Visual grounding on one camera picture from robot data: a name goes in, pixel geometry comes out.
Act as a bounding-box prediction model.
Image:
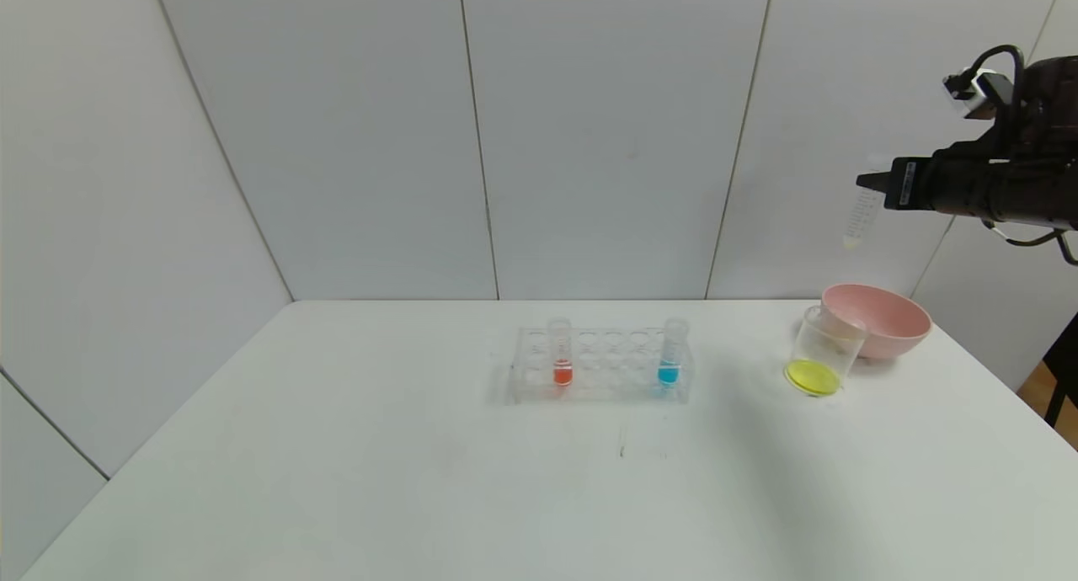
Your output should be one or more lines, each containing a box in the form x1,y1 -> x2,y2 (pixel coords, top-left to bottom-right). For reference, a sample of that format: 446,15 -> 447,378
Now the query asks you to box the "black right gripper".
855,148 -> 1003,222

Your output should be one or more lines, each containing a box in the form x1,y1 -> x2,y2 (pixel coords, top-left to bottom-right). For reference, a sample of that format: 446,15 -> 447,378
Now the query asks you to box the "test tube for yellow pigment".
844,185 -> 882,251

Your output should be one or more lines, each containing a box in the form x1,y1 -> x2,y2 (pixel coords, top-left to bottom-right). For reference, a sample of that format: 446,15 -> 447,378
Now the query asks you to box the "test tube for blue pigment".
659,317 -> 690,388

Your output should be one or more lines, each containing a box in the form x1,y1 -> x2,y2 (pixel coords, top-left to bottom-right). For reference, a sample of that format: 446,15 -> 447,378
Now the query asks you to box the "clear glass beaker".
785,305 -> 870,399

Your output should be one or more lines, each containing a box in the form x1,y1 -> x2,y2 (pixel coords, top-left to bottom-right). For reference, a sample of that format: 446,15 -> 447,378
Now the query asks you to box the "clear plastic test tube rack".
510,324 -> 696,405

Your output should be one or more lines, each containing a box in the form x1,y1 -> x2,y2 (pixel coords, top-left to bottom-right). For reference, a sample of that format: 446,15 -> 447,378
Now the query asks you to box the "test tube with red pigment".
547,317 -> 575,388

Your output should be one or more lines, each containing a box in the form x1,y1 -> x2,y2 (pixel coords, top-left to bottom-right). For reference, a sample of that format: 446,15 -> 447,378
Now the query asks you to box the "pink bowl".
821,284 -> 933,361

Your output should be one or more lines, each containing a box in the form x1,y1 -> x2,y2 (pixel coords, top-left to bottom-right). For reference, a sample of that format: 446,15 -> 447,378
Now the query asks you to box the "dark furniture beside table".
1044,312 -> 1078,430

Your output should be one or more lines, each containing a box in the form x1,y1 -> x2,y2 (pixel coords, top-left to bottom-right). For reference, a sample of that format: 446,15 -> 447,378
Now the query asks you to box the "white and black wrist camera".
943,70 -> 1014,120

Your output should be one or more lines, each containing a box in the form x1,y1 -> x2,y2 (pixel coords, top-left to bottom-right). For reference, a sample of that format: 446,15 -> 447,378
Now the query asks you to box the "black camera cable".
969,45 -> 1030,89

